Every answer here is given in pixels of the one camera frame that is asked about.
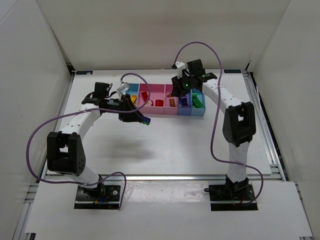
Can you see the green lego plate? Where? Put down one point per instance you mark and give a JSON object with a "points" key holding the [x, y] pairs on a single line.
{"points": [[196, 103]]}

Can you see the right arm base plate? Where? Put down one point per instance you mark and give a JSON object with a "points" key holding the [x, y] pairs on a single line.
{"points": [[222, 201]]}

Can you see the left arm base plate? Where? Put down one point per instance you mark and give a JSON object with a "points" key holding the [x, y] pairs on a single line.
{"points": [[106, 196]]}

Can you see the small purple lego block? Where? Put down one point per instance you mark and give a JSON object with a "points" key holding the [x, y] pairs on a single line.
{"points": [[184, 101]]}

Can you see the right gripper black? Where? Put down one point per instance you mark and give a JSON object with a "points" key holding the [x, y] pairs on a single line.
{"points": [[180, 88]]}

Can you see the left light blue bin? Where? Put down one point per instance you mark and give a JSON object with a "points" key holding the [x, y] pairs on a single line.
{"points": [[133, 90]]}

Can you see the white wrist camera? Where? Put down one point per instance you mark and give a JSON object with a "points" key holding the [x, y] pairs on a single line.
{"points": [[179, 67], [121, 90]]}

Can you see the light blue bin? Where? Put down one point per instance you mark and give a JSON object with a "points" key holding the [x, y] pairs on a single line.
{"points": [[199, 112], [133, 90]]}

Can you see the orange lego plate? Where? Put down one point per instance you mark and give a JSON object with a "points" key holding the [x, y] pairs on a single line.
{"points": [[172, 102]]}

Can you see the red lego brick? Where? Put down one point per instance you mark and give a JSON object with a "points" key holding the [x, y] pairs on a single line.
{"points": [[159, 103]]}

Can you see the small pink bin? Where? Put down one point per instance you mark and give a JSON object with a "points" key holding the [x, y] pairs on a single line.
{"points": [[167, 109]]}

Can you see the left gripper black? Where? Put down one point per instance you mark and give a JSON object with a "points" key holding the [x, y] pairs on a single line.
{"points": [[125, 108]]}

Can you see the dark blue bin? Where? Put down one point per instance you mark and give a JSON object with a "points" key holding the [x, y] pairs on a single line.
{"points": [[184, 111]]}

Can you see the striped lego plate stack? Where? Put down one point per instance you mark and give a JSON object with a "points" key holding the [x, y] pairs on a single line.
{"points": [[144, 120]]}

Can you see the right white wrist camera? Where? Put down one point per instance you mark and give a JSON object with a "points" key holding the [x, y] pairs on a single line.
{"points": [[179, 67]]}

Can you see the red striped lego block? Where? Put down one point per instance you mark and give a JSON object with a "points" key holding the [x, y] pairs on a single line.
{"points": [[145, 97]]}

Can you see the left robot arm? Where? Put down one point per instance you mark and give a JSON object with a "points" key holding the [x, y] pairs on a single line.
{"points": [[65, 151]]}

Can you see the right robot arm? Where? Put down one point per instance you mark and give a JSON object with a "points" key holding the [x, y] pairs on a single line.
{"points": [[239, 124]]}

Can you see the orange yellow lego block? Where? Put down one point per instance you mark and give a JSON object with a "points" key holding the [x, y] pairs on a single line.
{"points": [[133, 98]]}

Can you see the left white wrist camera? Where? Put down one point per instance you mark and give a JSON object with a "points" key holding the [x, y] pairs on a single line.
{"points": [[121, 90]]}

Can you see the right light blue bin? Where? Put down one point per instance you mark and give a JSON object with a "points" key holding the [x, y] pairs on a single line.
{"points": [[199, 112]]}

